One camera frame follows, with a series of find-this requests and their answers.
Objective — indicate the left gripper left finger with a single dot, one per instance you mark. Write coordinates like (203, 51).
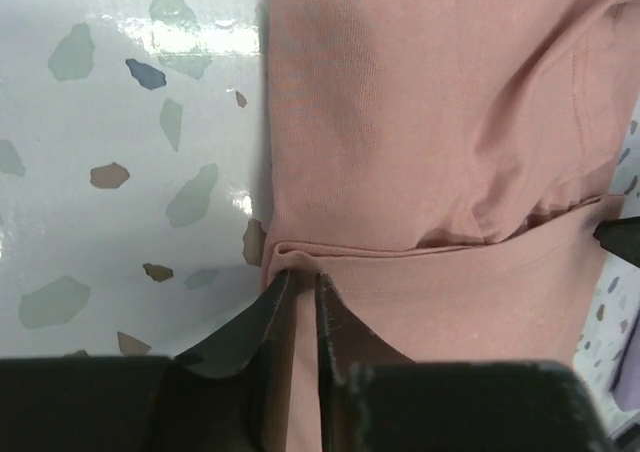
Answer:
(229, 392)

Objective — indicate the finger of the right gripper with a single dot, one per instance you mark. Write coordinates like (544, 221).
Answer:
(620, 237)

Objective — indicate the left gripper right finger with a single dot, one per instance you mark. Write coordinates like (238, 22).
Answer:
(374, 398)

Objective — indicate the lavender folded t shirt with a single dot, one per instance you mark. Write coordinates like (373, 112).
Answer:
(625, 389)

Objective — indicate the pink t shirt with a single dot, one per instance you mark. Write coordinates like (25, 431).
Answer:
(446, 161)

